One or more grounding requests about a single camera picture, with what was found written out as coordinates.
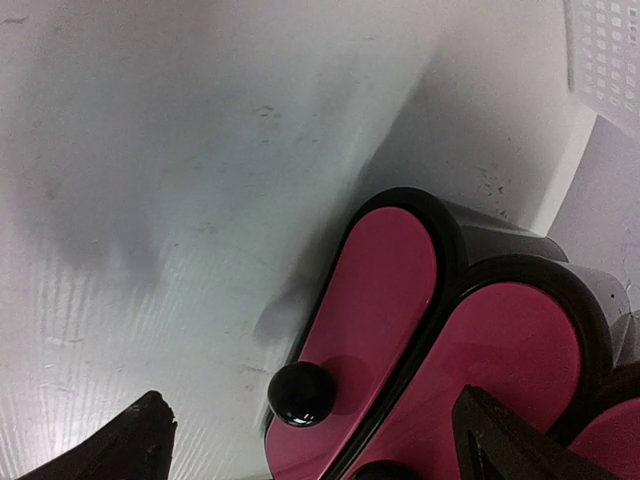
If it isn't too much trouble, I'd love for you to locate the white plastic mesh basket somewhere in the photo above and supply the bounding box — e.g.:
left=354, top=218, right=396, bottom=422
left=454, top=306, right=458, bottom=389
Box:
left=563, top=0, right=640, bottom=140

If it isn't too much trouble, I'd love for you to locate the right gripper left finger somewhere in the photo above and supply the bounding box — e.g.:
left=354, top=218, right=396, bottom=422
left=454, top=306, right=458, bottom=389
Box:
left=23, top=390, right=177, bottom=479

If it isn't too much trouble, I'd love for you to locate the black pink tiered rack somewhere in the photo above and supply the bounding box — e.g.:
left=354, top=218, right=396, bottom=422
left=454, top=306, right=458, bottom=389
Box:
left=264, top=187, right=639, bottom=479

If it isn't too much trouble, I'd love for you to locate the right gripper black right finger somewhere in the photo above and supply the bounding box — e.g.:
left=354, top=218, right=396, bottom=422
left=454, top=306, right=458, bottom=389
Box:
left=449, top=383, right=581, bottom=480

